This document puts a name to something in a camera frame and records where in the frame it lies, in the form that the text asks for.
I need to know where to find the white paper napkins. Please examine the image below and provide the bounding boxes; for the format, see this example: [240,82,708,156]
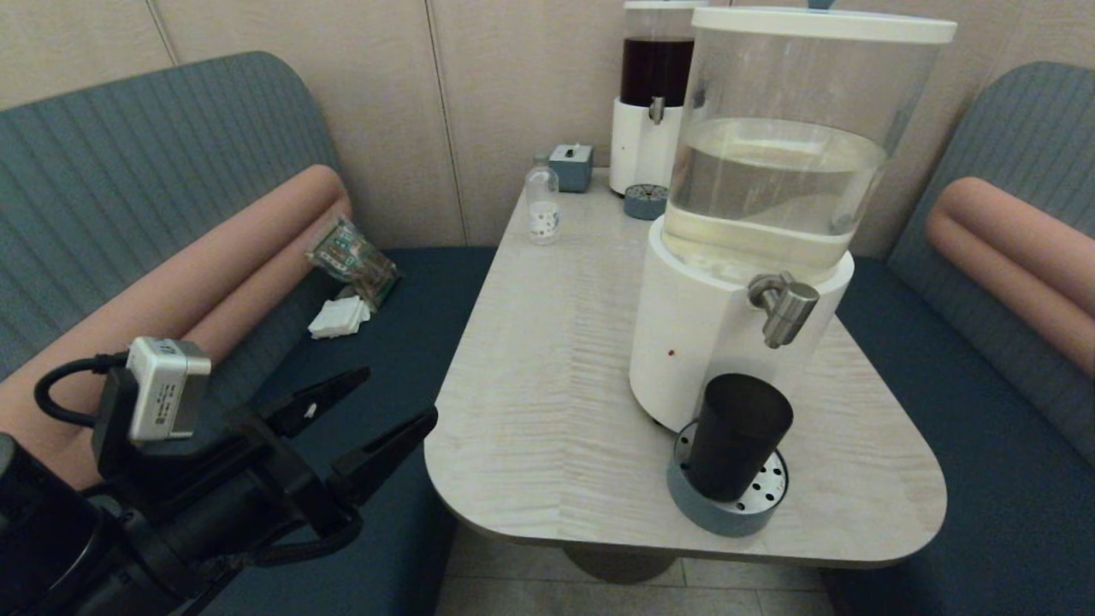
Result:
[308,294,373,340]

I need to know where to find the large clear water dispenser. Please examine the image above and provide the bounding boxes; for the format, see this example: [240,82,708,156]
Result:
[630,0,957,433]

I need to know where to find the thin black left gripper cable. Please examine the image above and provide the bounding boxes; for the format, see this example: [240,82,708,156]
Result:
[246,505,365,570]

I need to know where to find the pink bolster beside snack bag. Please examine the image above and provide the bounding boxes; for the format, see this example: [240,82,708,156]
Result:
[0,164,352,493]

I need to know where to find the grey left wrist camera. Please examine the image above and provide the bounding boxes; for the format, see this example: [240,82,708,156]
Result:
[127,336,212,443]

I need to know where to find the clear plastic bottle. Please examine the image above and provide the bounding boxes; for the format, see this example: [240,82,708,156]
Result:
[525,154,561,246]

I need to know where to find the pink bolster on empty bench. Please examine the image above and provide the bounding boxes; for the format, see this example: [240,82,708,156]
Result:
[925,176,1095,379]

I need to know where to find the small blue drip tray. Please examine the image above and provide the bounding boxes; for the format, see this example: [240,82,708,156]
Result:
[623,183,669,221]

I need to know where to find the large steel dispenser tap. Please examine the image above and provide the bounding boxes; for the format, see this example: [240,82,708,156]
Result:
[749,272,820,350]

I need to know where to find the large blue steel drip tray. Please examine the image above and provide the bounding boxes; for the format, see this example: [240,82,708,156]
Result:
[667,419,789,538]

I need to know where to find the clear plastic snack bag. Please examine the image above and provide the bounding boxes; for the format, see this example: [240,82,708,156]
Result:
[306,217,400,309]

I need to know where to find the empty blue bench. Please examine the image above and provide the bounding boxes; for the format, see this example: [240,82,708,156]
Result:
[821,62,1095,616]

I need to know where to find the small dark drink dispenser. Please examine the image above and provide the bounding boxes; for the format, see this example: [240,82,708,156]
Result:
[609,0,707,197]

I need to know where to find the table pedestal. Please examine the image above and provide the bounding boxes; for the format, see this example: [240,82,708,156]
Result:
[560,548,685,584]

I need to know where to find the black tapered cup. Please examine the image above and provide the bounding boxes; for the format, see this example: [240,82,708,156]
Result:
[687,373,795,503]

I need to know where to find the blue bench with snack bag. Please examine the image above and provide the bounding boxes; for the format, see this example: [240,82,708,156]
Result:
[0,51,497,616]

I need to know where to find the black left camera cable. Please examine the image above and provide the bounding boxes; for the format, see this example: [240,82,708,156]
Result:
[34,353,131,427]

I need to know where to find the small blue box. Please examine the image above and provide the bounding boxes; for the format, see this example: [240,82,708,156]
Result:
[548,143,595,193]

